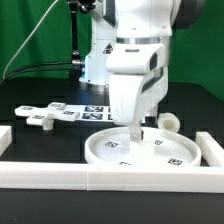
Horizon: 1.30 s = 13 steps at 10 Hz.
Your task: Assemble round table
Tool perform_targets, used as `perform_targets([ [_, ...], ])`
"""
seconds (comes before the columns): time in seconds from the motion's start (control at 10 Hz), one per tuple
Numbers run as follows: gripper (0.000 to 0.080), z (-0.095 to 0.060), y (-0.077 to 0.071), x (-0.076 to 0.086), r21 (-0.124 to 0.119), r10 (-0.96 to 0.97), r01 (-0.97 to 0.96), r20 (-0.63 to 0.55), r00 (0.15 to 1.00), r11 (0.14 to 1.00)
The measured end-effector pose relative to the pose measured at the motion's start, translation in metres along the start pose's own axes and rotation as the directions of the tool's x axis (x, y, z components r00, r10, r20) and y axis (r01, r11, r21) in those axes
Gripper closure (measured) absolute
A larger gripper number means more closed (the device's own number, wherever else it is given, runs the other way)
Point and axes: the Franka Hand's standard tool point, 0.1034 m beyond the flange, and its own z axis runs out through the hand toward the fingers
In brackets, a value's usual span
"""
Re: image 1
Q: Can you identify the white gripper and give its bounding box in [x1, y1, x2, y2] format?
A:
[106, 44, 168, 143]

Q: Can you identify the white front fence bar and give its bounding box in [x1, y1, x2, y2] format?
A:
[0, 162, 224, 193]

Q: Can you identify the white round table top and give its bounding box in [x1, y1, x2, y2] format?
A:
[85, 127, 202, 168]

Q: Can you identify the white fence bar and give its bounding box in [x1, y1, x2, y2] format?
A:
[196, 132, 224, 167]
[0, 162, 224, 193]

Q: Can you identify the white right fence bar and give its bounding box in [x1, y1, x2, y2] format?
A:
[196, 132, 224, 167]

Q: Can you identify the black cable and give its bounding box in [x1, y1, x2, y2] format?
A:
[0, 61, 74, 84]

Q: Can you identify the white left fence block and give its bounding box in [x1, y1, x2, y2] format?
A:
[0, 126, 12, 156]

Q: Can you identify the white marker sheet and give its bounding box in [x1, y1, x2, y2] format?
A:
[61, 105, 112, 122]

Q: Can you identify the grey cable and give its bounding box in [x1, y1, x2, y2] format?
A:
[1, 0, 60, 80]

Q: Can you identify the white cross table base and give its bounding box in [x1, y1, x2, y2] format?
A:
[15, 102, 80, 131]

